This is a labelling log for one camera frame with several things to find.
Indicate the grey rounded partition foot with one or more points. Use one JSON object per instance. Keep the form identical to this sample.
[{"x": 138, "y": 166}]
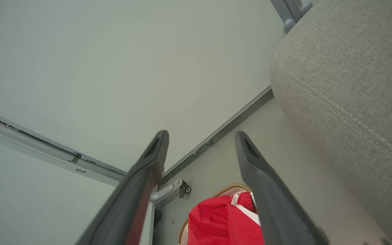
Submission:
[
  {"x": 306, "y": 7},
  {"x": 289, "y": 25}
]

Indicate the grey foot with caster plate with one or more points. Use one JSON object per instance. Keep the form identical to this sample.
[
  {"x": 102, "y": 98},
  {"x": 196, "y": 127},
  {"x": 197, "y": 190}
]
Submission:
[{"x": 163, "y": 194}]

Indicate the black caster wheel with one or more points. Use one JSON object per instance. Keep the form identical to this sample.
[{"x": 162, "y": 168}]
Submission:
[{"x": 185, "y": 189}]

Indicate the grey partition bottom rail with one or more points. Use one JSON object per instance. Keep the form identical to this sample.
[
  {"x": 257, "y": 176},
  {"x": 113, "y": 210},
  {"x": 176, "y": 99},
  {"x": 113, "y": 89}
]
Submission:
[{"x": 216, "y": 134}]

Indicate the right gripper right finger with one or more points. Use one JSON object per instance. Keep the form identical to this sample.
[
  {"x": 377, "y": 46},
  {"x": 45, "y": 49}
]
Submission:
[{"x": 271, "y": 204}]

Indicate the white basket with brown rim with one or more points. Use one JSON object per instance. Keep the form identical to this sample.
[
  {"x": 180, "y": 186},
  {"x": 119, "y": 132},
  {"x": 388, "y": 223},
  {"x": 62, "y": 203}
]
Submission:
[{"x": 232, "y": 186}]

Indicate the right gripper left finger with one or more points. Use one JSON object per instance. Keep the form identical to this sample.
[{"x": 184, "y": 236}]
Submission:
[{"x": 138, "y": 190}]

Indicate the grey fabric sofa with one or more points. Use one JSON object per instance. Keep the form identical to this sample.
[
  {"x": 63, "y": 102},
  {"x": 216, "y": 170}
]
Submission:
[{"x": 352, "y": 88}]

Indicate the red garment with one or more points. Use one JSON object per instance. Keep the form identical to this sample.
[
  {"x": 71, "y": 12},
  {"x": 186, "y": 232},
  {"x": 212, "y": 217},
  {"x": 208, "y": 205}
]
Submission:
[{"x": 216, "y": 221}]

